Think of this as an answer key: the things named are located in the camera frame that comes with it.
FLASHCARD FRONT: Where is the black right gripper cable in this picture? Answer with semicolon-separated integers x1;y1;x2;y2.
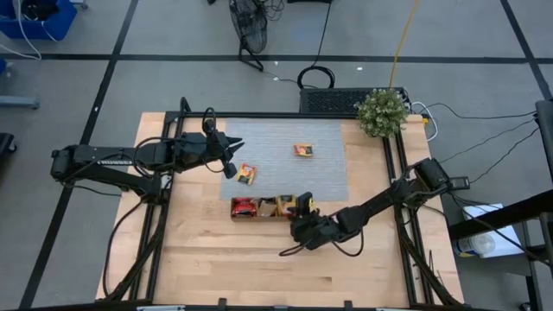
278;228;365;258

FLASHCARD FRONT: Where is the wooden tea organizer box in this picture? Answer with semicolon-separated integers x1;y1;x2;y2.
229;196;303;223

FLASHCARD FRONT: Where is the green potted plant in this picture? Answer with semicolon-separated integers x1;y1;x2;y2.
353;87;410;139

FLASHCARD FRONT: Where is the grey woven placemat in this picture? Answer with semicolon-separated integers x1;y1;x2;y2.
219;117;350;202

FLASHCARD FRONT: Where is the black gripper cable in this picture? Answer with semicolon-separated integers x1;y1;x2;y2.
278;228;365;258
131;106;219;178

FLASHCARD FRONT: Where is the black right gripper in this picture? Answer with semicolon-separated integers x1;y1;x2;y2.
286;192;342;251

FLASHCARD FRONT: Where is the white paper sheet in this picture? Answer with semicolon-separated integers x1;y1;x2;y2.
461;202;524;259

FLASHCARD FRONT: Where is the white labelled can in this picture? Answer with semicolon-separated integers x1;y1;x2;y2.
452;232;497;259

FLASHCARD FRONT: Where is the black wheeled object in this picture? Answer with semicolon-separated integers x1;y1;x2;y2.
0;132;18;157

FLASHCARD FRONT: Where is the grey metal base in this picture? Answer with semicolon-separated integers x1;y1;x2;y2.
0;95;41;111

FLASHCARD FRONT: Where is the yellow hanging cable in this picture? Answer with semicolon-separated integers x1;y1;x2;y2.
387;0;421;90

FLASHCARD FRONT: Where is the black shelf frame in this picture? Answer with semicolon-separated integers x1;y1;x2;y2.
448;98;553;311

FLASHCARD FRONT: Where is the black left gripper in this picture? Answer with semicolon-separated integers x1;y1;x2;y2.
176;120;245;181

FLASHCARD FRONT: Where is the black floor fan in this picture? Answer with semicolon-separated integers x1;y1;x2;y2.
227;0;269;73

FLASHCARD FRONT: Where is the black perforated computer case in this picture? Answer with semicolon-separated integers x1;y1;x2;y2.
298;86;412;115

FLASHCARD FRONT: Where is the coiled black floor cable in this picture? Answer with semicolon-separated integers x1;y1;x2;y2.
296;0;337;91

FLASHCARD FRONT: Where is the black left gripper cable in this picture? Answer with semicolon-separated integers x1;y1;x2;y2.
131;106;219;178

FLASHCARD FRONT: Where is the black metal table frame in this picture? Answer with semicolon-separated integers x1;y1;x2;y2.
94;96;467;311

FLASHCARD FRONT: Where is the large blue bin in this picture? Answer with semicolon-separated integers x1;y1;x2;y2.
0;0;79;41

